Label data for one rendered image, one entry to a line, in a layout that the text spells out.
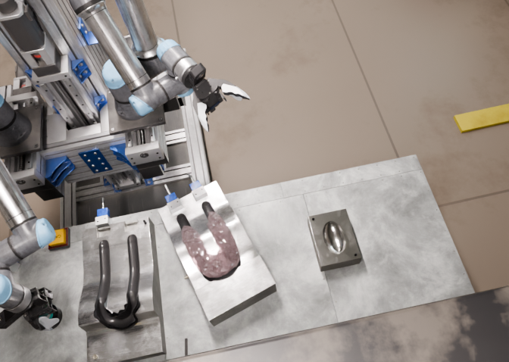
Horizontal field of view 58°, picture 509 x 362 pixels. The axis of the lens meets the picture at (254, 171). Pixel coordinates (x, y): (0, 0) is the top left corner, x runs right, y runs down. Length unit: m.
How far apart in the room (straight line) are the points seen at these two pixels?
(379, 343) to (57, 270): 1.62
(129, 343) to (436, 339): 1.36
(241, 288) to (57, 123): 1.06
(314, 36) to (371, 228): 1.97
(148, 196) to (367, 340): 2.24
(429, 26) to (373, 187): 1.98
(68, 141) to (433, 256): 1.52
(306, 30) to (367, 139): 1.02
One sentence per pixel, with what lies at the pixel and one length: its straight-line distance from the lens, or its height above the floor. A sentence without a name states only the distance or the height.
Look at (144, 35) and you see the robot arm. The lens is 1.70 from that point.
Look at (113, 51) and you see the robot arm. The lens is 1.50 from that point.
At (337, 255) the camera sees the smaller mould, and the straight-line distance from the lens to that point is 1.73.
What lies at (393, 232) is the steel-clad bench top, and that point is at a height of 0.80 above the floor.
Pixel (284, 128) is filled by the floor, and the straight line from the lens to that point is 3.02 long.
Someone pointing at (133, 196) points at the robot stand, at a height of 0.21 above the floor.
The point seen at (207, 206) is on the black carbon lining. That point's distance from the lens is 1.85.
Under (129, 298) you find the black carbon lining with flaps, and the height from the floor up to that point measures 0.91.
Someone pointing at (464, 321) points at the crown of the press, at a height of 2.01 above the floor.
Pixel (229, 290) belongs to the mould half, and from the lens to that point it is 1.66.
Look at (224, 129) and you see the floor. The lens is 3.05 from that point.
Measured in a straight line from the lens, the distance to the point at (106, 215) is 1.94.
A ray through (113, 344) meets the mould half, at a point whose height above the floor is 0.86.
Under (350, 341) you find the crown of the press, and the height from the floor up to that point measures 2.00.
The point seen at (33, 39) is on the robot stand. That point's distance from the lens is 1.77.
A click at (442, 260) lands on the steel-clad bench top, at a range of 1.87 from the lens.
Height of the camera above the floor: 2.51
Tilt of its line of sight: 61 degrees down
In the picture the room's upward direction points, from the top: 9 degrees counter-clockwise
